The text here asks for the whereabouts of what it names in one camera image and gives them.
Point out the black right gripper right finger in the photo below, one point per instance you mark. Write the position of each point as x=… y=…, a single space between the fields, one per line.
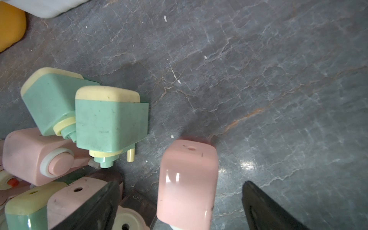
x=263 y=213

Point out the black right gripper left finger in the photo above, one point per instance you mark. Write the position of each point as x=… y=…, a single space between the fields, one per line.
x=97 y=213

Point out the white plastic storage tray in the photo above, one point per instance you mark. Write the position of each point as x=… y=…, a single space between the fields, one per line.
x=45 y=8

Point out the yellow plastic storage tray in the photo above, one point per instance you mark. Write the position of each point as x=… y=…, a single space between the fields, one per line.
x=13 y=25

